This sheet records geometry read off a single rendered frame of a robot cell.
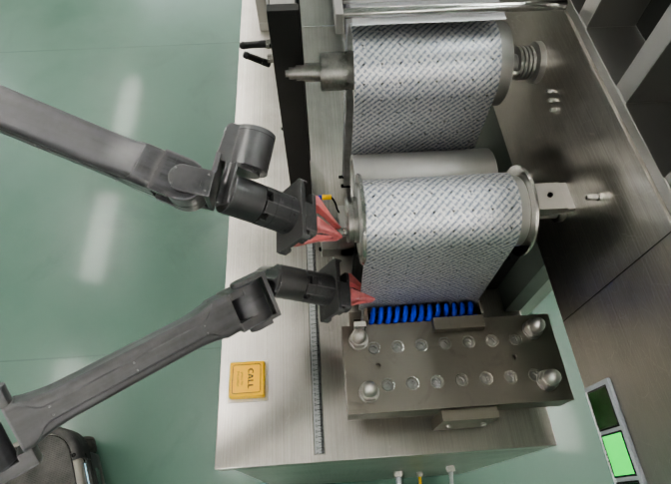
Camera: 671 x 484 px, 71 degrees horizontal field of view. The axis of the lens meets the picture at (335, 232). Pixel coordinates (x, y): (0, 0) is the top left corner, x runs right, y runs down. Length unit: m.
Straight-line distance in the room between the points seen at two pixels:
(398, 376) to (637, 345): 0.39
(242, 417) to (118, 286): 1.36
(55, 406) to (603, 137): 0.80
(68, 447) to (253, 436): 0.96
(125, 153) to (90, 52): 2.72
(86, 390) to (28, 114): 0.36
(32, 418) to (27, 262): 1.84
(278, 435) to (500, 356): 0.45
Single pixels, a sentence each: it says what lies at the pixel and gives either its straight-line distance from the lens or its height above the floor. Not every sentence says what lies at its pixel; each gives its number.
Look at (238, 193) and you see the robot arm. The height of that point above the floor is 1.39.
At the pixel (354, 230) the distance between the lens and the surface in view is 0.73.
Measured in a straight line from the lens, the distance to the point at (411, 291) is 0.89.
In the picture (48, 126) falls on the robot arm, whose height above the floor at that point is 1.45.
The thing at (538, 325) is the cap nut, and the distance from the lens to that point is 0.95.
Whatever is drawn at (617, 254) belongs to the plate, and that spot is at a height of 1.34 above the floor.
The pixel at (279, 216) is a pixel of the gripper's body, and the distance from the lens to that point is 0.66.
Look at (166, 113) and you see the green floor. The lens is 2.82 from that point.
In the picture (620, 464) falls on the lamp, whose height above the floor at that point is 1.18.
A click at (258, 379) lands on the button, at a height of 0.92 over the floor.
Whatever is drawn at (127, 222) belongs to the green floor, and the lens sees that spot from 2.44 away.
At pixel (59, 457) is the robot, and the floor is 0.24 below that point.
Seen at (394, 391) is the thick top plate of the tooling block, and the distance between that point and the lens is 0.89.
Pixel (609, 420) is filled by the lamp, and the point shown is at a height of 1.19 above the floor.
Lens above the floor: 1.89
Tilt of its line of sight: 59 degrees down
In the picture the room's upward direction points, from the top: straight up
